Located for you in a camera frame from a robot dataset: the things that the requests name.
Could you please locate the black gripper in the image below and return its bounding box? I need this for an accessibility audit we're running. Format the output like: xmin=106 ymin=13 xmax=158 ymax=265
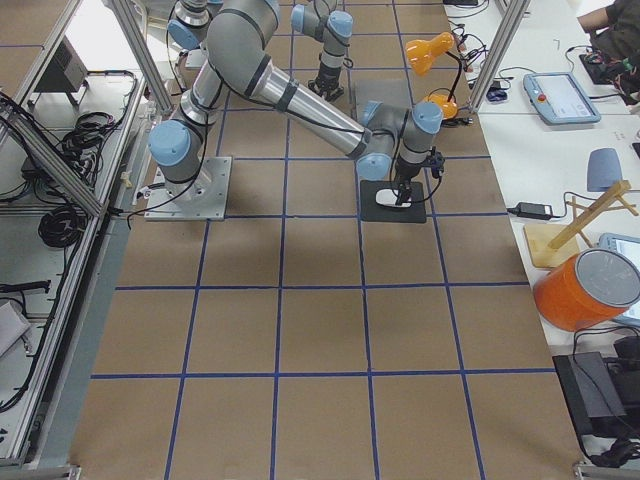
xmin=309 ymin=70 xmax=344 ymax=100
xmin=391 ymin=167 xmax=420 ymax=206

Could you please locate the white computer mouse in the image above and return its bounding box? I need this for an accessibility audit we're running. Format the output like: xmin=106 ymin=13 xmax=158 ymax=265
xmin=375 ymin=189 xmax=411 ymax=209

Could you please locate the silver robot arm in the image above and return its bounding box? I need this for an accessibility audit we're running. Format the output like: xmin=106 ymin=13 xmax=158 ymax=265
xmin=167 ymin=1 xmax=353 ymax=102
xmin=149 ymin=1 xmax=444 ymax=206

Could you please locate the black mousepad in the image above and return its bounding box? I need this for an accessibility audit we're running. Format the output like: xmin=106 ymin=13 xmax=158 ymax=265
xmin=359 ymin=180 xmax=427 ymax=224

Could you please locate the grey closed laptop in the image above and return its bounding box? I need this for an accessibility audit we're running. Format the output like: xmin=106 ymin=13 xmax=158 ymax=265
xmin=352 ymin=77 xmax=412 ymax=134

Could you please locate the orange desk lamp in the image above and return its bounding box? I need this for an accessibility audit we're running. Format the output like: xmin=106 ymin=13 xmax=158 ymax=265
xmin=404 ymin=31 xmax=460 ymax=122

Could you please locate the black power adapter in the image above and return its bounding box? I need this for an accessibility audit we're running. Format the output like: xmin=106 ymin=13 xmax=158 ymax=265
xmin=511 ymin=202 xmax=553 ymax=220

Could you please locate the wooden stand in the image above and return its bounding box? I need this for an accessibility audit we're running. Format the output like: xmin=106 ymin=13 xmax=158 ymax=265
xmin=524 ymin=180 xmax=639 ymax=269

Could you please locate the orange cylindrical container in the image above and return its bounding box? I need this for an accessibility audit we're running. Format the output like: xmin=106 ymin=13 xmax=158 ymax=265
xmin=533 ymin=248 xmax=628 ymax=332

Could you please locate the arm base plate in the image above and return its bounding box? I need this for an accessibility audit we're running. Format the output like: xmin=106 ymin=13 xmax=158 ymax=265
xmin=144 ymin=156 xmax=233 ymax=221

